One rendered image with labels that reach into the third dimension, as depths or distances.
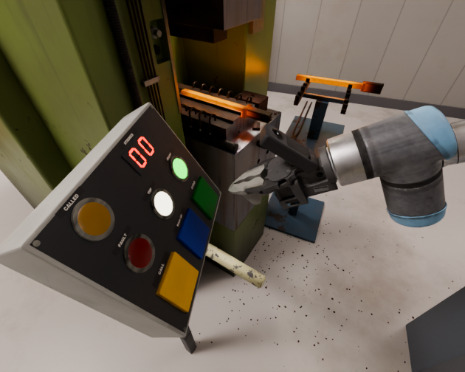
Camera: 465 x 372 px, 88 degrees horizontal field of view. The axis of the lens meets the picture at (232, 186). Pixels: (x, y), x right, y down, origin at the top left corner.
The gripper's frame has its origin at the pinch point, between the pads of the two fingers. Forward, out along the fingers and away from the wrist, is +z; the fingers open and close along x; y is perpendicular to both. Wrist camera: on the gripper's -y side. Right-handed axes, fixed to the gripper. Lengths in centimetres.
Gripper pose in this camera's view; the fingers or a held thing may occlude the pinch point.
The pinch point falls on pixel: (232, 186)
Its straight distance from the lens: 51.9
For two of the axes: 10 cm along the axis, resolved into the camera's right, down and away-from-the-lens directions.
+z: -8.6, 2.8, 4.4
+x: 1.4, -6.8, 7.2
